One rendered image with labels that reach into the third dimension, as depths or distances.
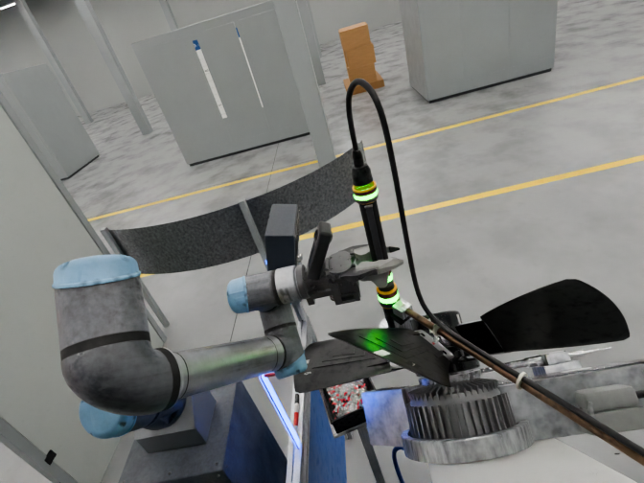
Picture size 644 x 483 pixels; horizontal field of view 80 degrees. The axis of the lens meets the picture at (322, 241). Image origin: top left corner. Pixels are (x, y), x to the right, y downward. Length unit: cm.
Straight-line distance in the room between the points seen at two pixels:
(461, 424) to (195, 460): 70
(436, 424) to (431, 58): 633
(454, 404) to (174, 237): 225
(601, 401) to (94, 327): 88
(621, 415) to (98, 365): 89
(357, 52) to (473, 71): 267
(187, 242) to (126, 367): 221
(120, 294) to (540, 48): 721
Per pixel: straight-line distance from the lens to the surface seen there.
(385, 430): 110
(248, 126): 697
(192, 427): 118
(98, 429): 104
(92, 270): 64
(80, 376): 62
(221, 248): 275
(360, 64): 882
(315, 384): 93
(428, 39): 683
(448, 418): 88
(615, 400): 97
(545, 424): 99
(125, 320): 62
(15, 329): 244
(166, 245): 287
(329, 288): 80
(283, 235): 143
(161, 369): 64
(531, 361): 106
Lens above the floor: 192
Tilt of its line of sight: 31 degrees down
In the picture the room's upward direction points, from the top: 17 degrees counter-clockwise
